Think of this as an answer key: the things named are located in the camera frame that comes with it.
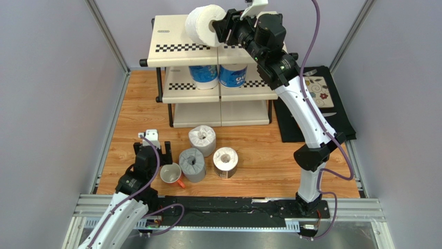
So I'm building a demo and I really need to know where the plain white toilet roll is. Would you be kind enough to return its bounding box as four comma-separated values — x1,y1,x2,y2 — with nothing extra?
185,5,226,47

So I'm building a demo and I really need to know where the grey toilet roll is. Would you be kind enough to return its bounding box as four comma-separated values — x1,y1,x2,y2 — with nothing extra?
178,148,206,183

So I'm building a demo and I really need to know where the blue label roll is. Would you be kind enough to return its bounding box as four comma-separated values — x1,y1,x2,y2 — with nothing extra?
218,64,247,89

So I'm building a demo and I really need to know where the blue plastic roll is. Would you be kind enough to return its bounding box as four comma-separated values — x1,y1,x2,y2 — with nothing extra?
189,65,219,90

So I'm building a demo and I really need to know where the brown toilet roll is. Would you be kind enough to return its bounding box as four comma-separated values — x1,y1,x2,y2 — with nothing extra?
213,147,239,179

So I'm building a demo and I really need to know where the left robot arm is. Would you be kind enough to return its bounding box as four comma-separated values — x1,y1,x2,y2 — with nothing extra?
78,141,173,248

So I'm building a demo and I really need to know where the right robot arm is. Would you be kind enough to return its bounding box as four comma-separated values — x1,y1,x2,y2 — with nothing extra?
212,9,346,216

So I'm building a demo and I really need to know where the cream three-tier checkered shelf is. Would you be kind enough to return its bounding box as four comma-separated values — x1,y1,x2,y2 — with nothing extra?
140,15,277,128

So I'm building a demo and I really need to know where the silver fork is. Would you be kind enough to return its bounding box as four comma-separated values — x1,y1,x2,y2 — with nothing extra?
303,69,317,77

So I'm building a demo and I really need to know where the square floral ceramic plate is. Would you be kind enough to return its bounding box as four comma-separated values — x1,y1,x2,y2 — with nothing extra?
304,76,334,108

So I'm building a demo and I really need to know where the black cloth placemat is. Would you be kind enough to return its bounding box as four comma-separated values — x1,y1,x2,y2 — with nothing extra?
273,66,356,143

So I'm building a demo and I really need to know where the silver table knife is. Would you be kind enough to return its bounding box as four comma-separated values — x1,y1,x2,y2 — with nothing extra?
322,113,337,117

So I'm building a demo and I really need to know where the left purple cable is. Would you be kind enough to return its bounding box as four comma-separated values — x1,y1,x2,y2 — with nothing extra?
86,134,185,249

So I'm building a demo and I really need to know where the white mug orange handle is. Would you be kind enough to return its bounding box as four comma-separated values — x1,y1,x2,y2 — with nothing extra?
160,163,186,189

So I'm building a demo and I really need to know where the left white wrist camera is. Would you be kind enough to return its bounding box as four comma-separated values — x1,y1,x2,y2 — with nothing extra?
138,129,161,148

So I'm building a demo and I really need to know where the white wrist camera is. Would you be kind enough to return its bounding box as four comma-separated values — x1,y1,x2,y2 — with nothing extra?
138,129,161,148
240,0,268,20

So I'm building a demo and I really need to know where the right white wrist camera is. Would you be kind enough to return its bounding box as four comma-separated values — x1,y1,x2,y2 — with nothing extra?
240,0,268,20

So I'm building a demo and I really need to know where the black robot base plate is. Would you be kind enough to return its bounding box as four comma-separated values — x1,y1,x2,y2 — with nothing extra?
149,196,331,228

